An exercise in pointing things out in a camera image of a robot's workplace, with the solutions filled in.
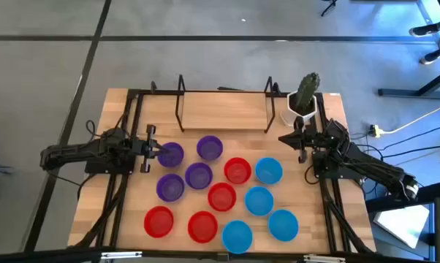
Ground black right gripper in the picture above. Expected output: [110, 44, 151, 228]
[278, 116, 316, 164]

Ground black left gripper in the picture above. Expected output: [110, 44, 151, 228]
[132, 124, 172, 173]

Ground purple plastic mini bowl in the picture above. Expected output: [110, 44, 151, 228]
[156, 173, 186, 203]
[184, 161, 214, 191]
[156, 142, 185, 168]
[196, 134, 224, 161]

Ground blue plastic mini bowl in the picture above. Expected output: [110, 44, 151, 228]
[221, 219, 254, 255]
[244, 186, 275, 217]
[268, 209, 300, 243]
[254, 157, 284, 186]

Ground red plastic mini bowl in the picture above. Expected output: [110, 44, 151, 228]
[207, 182, 238, 213]
[143, 205, 175, 239]
[224, 156, 253, 185]
[187, 210, 219, 244]

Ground white hexagonal plant pot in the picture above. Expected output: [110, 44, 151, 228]
[280, 91, 318, 128]

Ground green cactus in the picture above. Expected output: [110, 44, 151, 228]
[295, 72, 322, 115]

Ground wooden shelf with black legs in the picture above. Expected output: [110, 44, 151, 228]
[174, 74, 281, 134]

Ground black stand foot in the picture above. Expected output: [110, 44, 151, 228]
[320, 0, 338, 18]

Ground white board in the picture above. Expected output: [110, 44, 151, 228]
[372, 203, 431, 250]

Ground person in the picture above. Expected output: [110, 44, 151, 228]
[409, 18, 440, 66]

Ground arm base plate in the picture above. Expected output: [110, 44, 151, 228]
[312, 149, 363, 180]
[84, 144, 137, 175]

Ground black metal rig frame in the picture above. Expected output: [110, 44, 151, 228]
[0, 80, 436, 263]

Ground silver metal bracket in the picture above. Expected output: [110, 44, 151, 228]
[100, 251, 143, 260]
[303, 254, 347, 263]

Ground black floor cable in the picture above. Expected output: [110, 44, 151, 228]
[351, 123, 440, 151]
[365, 144, 440, 160]

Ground yellow cable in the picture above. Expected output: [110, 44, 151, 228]
[379, 99, 440, 134]

